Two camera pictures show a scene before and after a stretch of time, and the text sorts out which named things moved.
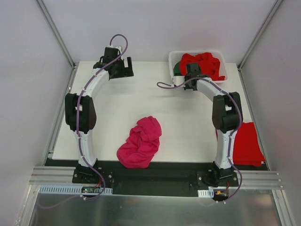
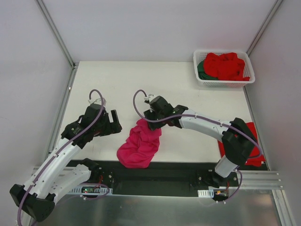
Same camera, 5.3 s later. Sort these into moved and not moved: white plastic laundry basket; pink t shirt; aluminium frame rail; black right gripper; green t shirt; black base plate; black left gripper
Moved: white plastic laundry basket; green t shirt; black right gripper; black left gripper
Not moved: pink t shirt; aluminium frame rail; black base plate
